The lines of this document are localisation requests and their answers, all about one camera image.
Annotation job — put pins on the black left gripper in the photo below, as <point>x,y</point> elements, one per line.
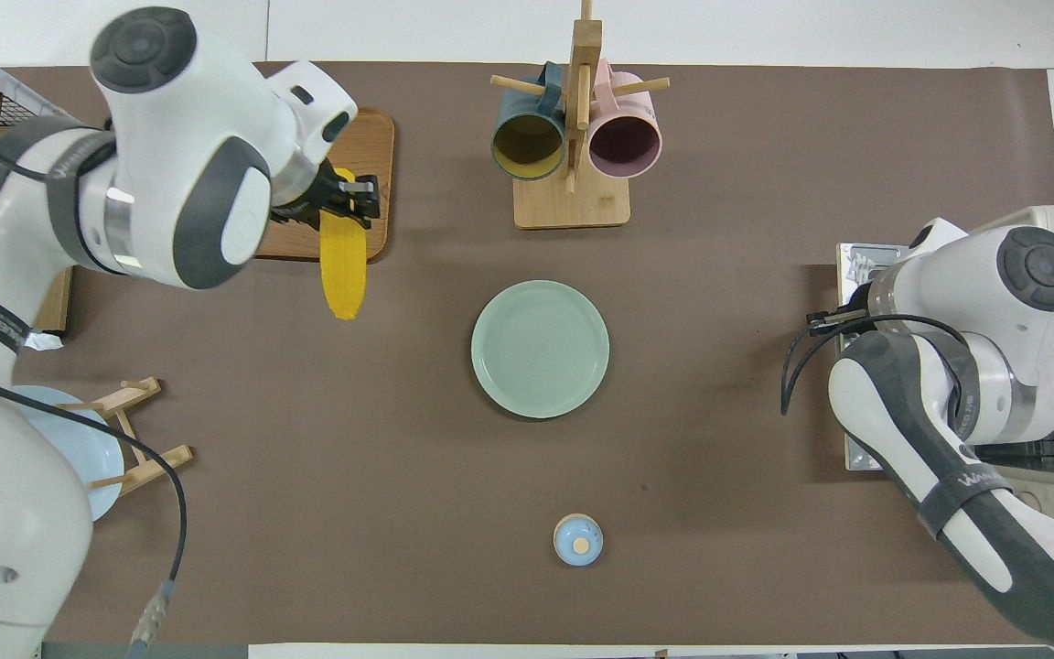
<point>307,197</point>

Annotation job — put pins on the yellow corn cob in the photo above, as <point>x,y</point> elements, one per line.
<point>344,275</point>

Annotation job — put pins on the mint green plate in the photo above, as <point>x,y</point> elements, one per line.
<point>540,350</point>

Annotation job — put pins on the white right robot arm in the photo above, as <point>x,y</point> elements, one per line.
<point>1021,302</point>

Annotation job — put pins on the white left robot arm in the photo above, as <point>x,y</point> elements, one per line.
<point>170,119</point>

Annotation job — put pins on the brown wooden tray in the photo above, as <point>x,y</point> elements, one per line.
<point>367,146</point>

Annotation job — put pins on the dark blue mug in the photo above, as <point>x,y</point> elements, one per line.
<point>527,142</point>

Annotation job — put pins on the wooden mug stand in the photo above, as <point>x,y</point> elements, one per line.
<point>573,206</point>

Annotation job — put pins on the brown table mat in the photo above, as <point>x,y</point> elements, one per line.
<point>399,458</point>

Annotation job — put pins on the pink mug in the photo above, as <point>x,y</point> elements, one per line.
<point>626,137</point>

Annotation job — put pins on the wooden plate rack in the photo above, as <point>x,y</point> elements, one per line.
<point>147,467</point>

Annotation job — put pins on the light blue plate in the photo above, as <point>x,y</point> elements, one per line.
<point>97,467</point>

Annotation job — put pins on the small blue bell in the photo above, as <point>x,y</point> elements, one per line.
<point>578,540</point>

